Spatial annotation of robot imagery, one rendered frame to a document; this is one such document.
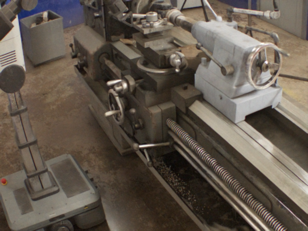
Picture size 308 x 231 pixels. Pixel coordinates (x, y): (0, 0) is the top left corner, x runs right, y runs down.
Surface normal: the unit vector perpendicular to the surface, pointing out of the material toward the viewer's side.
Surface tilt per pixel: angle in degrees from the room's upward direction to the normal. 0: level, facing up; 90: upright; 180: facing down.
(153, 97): 90
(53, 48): 90
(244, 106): 90
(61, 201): 0
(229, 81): 66
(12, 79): 90
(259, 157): 36
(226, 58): 76
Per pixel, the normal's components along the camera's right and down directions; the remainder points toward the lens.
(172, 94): -0.88, 0.29
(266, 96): 0.47, 0.47
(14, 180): -0.04, -0.84
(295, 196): -0.55, -0.51
